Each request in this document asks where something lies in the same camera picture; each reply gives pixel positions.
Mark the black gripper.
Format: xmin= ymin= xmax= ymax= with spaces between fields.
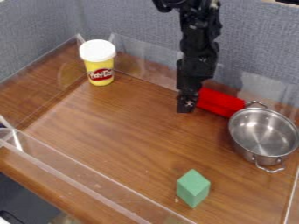
xmin=176 ymin=52 xmax=218 ymax=113

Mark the red rectangular block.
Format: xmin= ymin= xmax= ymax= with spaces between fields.
xmin=196 ymin=87 xmax=246 ymax=118

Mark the stainless steel pot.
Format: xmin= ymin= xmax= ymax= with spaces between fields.
xmin=228 ymin=101 xmax=299 ymax=173

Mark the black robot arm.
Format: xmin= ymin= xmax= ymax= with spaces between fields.
xmin=152 ymin=0 xmax=222 ymax=113

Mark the yellow Play-Doh can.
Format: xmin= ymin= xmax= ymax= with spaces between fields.
xmin=79 ymin=39 xmax=116 ymax=86

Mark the green foam cube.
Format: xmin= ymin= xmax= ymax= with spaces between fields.
xmin=176 ymin=169 xmax=211 ymax=208

